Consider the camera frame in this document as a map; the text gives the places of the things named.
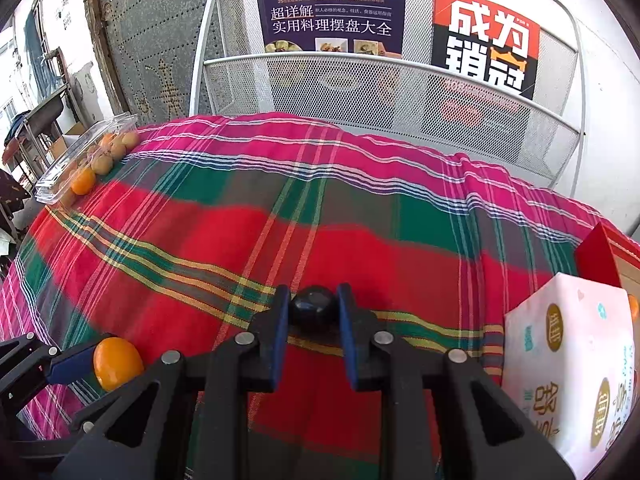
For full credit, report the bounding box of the small orange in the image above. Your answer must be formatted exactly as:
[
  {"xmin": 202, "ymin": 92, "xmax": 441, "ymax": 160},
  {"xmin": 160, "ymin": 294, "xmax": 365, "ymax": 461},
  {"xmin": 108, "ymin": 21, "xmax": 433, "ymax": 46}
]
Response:
[{"xmin": 92, "ymin": 337, "xmax": 144, "ymax": 392}]

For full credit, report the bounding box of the dark plum back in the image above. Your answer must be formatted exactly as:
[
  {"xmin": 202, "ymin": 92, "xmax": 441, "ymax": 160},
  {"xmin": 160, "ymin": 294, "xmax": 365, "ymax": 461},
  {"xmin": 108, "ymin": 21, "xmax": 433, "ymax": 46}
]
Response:
[{"xmin": 288, "ymin": 285, "xmax": 340, "ymax": 334}]

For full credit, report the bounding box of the white pink tissue pack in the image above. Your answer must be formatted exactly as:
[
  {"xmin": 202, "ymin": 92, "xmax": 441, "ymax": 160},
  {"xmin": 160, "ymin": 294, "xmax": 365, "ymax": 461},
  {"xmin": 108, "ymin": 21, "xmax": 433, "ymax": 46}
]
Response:
[{"xmin": 502, "ymin": 273, "xmax": 636, "ymax": 479}]

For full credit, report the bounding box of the clear plastic fruit container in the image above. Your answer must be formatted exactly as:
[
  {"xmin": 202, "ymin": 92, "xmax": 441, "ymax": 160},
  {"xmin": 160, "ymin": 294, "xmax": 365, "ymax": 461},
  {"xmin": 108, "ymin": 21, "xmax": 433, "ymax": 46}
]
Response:
[{"xmin": 35, "ymin": 113, "xmax": 140, "ymax": 207}]

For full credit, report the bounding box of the plaid red tablecloth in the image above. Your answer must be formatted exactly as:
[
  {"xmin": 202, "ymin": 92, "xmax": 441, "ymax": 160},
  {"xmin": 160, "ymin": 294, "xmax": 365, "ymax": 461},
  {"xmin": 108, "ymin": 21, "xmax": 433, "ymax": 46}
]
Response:
[{"xmin": 1, "ymin": 113, "xmax": 614, "ymax": 479}]

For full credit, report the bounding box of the metal shelf cart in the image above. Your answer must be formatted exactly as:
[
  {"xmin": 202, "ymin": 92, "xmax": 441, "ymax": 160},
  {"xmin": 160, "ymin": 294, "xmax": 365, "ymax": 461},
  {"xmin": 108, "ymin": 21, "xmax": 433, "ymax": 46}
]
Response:
[{"xmin": 1, "ymin": 47, "xmax": 85, "ymax": 190}]

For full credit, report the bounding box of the cardboard box on shelf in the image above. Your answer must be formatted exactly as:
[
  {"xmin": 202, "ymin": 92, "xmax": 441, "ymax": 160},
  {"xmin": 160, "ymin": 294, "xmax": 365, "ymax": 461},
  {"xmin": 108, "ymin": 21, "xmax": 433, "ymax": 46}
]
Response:
[{"xmin": 49, "ymin": 122, "xmax": 86, "ymax": 160}]

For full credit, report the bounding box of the red cardboard tray box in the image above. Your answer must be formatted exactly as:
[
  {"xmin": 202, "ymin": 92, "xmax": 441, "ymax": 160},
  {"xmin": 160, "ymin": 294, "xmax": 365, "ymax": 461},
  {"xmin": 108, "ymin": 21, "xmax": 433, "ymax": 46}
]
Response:
[{"xmin": 575, "ymin": 222, "xmax": 640, "ymax": 298}]

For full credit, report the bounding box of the white metal mesh rack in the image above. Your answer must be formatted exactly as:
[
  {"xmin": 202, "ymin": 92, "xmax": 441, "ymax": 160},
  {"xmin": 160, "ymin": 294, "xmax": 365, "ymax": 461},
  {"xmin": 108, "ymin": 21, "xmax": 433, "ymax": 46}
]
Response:
[{"xmin": 189, "ymin": 0, "xmax": 586, "ymax": 188}]

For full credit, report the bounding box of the studded metal door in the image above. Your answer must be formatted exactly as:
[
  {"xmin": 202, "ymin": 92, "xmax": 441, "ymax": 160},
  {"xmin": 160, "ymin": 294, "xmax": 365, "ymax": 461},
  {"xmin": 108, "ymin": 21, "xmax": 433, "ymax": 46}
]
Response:
[{"xmin": 84, "ymin": 0, "xmax": 207, "ymax": 125}]

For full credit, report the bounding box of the red black book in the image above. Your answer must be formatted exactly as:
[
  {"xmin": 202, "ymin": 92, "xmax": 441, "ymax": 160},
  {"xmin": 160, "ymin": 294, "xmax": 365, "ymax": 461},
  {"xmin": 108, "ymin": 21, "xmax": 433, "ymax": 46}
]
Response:
[{"xmin": 431, "ymin": 0, "xmax": 540, "ymax": 100}]

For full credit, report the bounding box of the dark blue cookbook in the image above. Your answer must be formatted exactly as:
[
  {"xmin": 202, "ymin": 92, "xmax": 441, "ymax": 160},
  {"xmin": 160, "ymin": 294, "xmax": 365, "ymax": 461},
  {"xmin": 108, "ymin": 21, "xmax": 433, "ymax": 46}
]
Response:
[{"xmin": 257, "ymin": 0, "xmax": 406, "ymax": 58}]

